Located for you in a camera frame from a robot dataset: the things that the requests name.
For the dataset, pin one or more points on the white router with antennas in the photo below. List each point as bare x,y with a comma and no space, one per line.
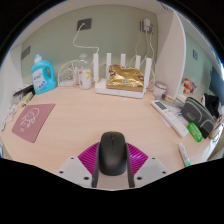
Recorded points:
113,92

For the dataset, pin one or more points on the white wall charger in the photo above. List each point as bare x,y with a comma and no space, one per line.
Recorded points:
146,26

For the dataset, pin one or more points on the white shelf unit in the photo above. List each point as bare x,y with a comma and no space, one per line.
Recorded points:
170,53

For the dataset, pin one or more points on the pink printed mouse pad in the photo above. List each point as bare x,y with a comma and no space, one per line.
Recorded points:
32,121

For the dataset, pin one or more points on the dark grey wall socket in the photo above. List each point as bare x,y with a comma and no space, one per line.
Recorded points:
84,24

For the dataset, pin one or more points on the cream cardboard box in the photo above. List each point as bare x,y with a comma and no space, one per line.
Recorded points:
27,99

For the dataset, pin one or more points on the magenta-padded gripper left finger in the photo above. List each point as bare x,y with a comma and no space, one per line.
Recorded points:
75,168

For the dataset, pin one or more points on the gold foil bag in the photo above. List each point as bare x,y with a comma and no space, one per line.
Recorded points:
125,79

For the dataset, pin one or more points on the black bag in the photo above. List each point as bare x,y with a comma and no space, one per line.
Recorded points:
211,103

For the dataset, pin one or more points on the white remote control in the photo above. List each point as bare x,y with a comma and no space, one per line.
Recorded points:
170,117

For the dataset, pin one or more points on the stack of books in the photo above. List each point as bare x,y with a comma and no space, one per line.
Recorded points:
24,90

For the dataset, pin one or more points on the small white jar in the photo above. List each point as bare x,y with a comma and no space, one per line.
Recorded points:
160,90

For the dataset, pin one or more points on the grey zip pouch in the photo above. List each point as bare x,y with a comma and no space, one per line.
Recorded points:
196,115

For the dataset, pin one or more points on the blue detergent bottle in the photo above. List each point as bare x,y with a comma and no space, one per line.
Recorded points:
43,76

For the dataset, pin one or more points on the green packet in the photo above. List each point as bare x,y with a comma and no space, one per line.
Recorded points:
194,132

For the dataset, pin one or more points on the red and white figurine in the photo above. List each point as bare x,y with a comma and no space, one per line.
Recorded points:
189,86

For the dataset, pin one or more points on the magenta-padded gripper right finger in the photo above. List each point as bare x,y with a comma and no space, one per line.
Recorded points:
150,168

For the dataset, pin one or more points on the dark monitor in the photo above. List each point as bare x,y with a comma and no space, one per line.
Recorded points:
217,85

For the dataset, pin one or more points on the white tube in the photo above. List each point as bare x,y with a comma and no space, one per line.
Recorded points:
184,154

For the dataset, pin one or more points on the black computer mouse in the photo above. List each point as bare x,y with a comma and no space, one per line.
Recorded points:
112,153

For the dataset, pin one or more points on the grey blank wall plate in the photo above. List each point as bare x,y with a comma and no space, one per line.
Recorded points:
25,52

